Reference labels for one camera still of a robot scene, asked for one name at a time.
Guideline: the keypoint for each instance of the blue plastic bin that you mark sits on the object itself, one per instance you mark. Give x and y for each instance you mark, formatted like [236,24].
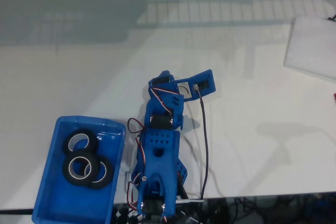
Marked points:
[65,203]

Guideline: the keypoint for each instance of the white paper sheet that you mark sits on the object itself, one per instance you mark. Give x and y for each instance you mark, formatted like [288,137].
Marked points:
[312,48]

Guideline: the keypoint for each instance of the black tape roll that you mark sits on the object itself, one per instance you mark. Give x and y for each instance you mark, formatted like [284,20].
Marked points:
[93,141]
[109,174]
[78,181]

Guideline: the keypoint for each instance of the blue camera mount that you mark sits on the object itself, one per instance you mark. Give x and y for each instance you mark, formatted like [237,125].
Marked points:
[211,87]

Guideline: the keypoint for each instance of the white plug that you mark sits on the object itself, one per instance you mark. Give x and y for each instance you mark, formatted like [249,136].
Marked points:
[191,201]

